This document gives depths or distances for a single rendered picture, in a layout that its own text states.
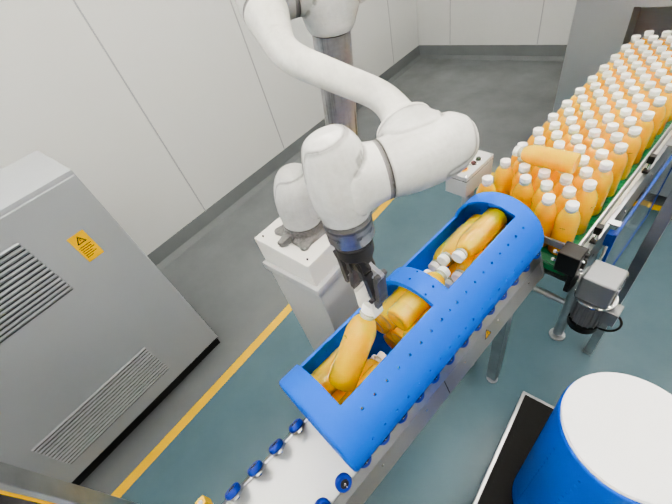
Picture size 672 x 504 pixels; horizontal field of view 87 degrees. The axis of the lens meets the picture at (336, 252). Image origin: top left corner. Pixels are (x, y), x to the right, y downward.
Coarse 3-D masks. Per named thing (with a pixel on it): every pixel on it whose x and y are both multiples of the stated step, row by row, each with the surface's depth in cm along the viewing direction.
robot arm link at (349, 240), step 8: (368, 224) 61; (328, 232) 62; (336, 232) 60; (344, 232) 60; (352, 232) 60; (360, 232) 60; (368, 232) 62; (328, 240) 65; (336, 240) 62; (344, 240) 61; (352, 240) 61; (360, 240) 62; (368, 240) 63; (336, 248) 64; (344, 248) 63; (352, 248) 62; (360, 248) 63
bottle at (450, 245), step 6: (474, 216) 118; (468, 222) 117; (462, 228) 116; (456, 234) 114; (450, 240) 113; (456, 240) 112; (444, 246) 114; (450, 246) 112; (456, 246) 112; (444, 252) 112; (450, 252) 112; (450, 258) 112
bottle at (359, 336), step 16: (352, 320) 83; (368, 320) 82; (352, 336) 81; (368, 336) 81; (352, 352) 82; (368, 352) 84; (336, 368) 85; (352, 368) 83; (336, 384) 85; (352, 384) 85
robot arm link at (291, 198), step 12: (288, 168) 120; (300, 168) 118; (276, 180) 120; (288, 180) 116; (300, 180) 117; (276, 192) 120; (288, 192) 117; (300, 192) 118; (276, 204) 125; (288, 204) 120; (300, 204) 120; (288, 216) 124; (300, 216) 124; (312, 216) 126; (288, 228) 130; (300, 228) 128
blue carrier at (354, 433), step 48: (432, 240) 119; (528, 240) 105; (432, 288) 93; (480, 288) 96; (336, 336) 104; (432, 336) 88; (288, 384) 84; (384, 384) 82; (336, 432) 76; (384, 432) 83
